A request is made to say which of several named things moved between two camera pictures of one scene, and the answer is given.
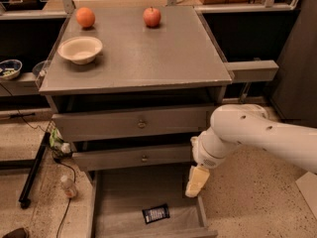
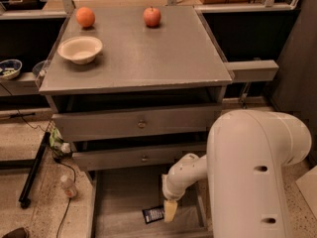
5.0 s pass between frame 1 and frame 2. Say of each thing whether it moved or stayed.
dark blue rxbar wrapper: stayed
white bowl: stayed
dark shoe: stayed
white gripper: moved
